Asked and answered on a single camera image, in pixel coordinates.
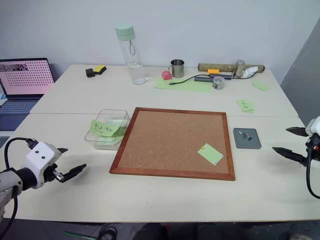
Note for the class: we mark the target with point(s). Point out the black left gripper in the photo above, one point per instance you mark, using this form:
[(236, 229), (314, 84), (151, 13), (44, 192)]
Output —
[(53, 173)]

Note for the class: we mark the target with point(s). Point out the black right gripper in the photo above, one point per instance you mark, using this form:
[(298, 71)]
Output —
[(314, 152)]

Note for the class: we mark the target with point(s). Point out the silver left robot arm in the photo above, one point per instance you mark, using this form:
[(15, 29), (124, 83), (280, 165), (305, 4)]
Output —
[(8, 180)]

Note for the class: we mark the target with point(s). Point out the green note with black writing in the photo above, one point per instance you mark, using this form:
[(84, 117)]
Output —
[(245, 106), (102, 128)]

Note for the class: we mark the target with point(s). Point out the green sticky note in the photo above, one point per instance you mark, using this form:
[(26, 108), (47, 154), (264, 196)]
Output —
[(210, 153)]

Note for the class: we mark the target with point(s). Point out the small clear plastic jar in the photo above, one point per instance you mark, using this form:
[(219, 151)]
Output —
[(218, 83)]

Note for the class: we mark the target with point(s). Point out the wood framed cork board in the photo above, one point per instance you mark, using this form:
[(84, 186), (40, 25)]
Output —
[(170, 142)]

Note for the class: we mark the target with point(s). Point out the clear plastic container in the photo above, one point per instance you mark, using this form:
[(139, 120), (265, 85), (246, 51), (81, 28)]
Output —
[(105, 147)]

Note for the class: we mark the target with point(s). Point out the grey rectangular pin tray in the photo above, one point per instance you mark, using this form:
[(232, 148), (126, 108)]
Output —
[(247, 143)]

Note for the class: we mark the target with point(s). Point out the grey partition panel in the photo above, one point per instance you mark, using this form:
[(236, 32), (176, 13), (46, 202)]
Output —
[(303, 82)]

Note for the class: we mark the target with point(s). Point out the grey keyboard corner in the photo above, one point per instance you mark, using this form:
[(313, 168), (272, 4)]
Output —
[(3, 141)]

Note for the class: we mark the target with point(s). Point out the green rod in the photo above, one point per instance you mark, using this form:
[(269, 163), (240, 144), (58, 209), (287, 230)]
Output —
[(75, 234)]

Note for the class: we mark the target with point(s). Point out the crumpled white paper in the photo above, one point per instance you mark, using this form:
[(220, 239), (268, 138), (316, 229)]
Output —
[(248, 72)]

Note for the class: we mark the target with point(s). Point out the open laptop with pink screen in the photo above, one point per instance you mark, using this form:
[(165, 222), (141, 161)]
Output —
[(23, 82)]

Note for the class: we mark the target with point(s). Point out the yellow and black eraser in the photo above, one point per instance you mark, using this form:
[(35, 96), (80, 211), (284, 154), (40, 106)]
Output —
[(100, 69)]

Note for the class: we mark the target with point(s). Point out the wooden log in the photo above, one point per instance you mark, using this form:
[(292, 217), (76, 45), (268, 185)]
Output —
[(220, 66)]

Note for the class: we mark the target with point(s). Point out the yellow toy brick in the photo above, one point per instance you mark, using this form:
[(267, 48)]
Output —
[(213, 71)]

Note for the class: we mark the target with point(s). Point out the clear bottle with green lid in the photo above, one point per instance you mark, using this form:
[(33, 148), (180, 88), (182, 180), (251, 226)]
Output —
[(132, 62)]

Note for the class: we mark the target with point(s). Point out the large green paper sheet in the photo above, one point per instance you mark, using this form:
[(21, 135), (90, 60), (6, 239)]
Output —
[(185, 87)]

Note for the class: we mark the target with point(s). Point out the pink rounded block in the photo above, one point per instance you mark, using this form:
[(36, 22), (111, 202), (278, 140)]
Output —
[(166, 75)]

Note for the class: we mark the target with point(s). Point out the stainless steel mug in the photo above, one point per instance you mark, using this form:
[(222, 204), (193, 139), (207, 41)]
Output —
[(178, 68)]

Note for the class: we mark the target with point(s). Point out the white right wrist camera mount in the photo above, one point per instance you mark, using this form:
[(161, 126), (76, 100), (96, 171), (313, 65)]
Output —
[(314, 126)]

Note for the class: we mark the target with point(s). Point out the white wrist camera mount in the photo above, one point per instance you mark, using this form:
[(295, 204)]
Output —
[(314, 126), (41, 155)]

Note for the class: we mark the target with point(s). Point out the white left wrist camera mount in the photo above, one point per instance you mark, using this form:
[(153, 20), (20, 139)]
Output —
[(41, 155)]

